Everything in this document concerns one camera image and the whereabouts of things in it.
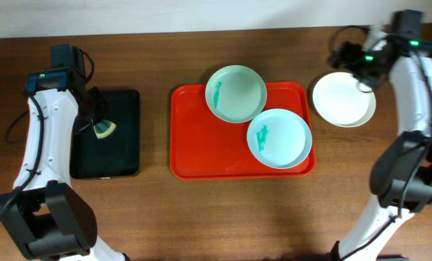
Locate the green yellow sponge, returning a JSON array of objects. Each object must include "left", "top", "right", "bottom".
[{"left": 94, "top": 120, "right": 116, "bottom": 139}]

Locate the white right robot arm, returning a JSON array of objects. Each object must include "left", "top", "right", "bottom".
[{"left": 328, "top": 34, "right": 432, "bottom": 260}]

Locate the light green plate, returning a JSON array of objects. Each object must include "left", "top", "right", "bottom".
[{"left": 204, "top": 65, "right": 267, "bottom": 123}]

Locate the black water tray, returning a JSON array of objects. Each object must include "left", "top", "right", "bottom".
[{"left": 70, "top": 89, "right": 140, "bottom": 179}]

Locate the red plastic tray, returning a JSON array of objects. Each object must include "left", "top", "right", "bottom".
[{"left": 170, "top": 84, "right": 316, "bottom": 181}]

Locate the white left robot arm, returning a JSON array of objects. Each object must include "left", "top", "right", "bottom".
[{"left": 0, "top": 67, "right": 128, "bottom": 260}]

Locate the white plate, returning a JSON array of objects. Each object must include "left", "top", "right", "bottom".
[{"left": 312, "top": 72, "right": 376, "bottom": 128}]

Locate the light blue plate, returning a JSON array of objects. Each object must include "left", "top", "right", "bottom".
[{"left": 246, "top": 109, "right": 312, "bottom": 169}]

